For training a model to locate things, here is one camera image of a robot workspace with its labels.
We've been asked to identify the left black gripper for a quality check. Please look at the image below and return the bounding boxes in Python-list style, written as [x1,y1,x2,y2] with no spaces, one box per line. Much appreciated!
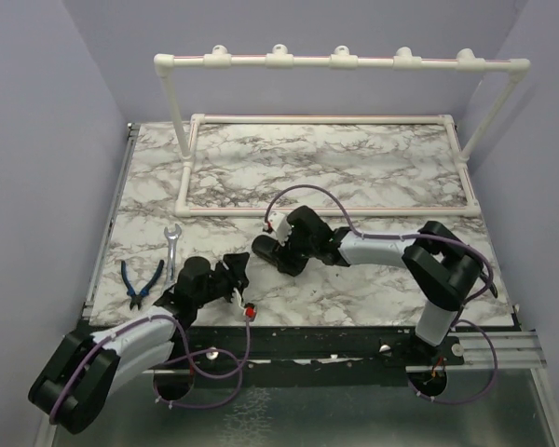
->
[195,251,250,307]

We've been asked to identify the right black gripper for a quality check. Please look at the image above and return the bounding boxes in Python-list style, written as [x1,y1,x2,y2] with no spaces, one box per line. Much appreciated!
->
[269,223,318,275]

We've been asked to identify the black glasses case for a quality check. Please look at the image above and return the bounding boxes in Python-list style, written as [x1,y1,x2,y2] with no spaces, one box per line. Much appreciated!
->
[252,235,282,268]

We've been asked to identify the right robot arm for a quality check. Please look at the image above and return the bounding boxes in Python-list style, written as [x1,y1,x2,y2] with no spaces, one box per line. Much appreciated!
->
[266,206,487,364]

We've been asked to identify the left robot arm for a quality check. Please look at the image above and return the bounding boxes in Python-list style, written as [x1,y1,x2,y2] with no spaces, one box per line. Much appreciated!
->
[28,252,250,434]

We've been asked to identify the silver wrench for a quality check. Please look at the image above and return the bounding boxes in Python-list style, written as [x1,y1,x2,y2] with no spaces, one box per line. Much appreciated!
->
[164,224,182,288]

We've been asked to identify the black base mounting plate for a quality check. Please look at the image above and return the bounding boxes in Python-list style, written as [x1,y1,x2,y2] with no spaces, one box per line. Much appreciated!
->
[134,320,467,390]

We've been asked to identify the black tool right edge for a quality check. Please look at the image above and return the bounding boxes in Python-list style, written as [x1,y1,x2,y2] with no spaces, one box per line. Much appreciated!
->
[480,272,498,298]

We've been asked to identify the white PVC pipe rack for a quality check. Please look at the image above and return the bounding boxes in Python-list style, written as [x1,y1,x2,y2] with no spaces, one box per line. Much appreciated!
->
[154,44,531,218]

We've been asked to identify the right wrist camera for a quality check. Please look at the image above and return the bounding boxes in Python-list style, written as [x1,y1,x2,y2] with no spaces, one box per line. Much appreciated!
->
[264,211,292,246]

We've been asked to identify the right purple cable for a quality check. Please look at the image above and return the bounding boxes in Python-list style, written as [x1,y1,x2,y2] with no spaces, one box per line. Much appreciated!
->
[264,184,499,406]

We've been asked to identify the purple cable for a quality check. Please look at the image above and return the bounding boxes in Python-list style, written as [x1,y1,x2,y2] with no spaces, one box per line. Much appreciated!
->
[264,184,499,406]
[48,305,257,425]

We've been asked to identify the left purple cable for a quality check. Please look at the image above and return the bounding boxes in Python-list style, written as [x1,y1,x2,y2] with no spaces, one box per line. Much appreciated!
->
[48,305,257,425]

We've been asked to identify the blue-handled pliers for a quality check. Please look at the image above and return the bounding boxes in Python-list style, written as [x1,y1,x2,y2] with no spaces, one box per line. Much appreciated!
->
[119,258,166,312]

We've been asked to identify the aluminium extrusion rail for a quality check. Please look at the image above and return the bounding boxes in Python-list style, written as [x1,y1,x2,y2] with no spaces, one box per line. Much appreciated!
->
[457,332,547,370]

